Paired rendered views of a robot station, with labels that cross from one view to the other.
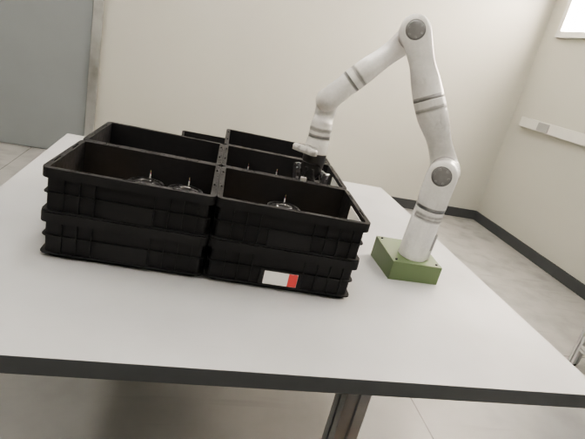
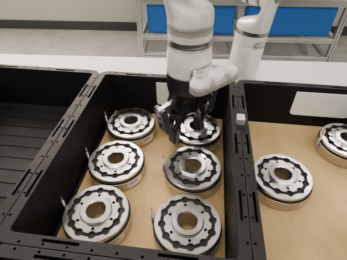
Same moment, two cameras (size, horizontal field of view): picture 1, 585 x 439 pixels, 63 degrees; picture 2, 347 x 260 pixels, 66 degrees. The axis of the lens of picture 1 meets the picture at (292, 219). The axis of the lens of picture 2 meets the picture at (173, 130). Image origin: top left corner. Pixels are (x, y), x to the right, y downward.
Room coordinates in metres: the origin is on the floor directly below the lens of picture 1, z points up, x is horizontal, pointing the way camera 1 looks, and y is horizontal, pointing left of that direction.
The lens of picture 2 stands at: (1.42, 0.37, 1.23)
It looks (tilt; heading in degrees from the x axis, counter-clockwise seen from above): 42 degrees down; 288
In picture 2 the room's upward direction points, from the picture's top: straight up
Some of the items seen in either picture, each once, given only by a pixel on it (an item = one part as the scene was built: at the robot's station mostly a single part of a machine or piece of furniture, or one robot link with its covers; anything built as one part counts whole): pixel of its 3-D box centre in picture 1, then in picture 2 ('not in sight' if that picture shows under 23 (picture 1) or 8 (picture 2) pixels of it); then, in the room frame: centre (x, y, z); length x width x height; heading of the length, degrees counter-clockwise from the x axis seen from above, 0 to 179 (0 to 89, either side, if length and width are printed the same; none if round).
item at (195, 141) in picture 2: not in sight; (196, 127); (1.51, -0.05, 0.86); 0.10 x 0.10 x 0.01
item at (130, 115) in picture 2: not in sight; (130, 120); (1.65, -0.02, 0.86); 0.05 x 0.05 x 0.01
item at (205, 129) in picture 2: not in sight; (196, 126); (1.51, -0.05, 0.86); 0.05 x 0.05 x 0.01
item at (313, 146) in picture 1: (313, 143); (196, 57); (1.51, -0.01, 1.04); 0.11 x 0.09 x 0.06; 145
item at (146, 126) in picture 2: not in sight; (131, 122); (1.65, -0.02, 0.86); 0.10 x 0.10 x 0.01
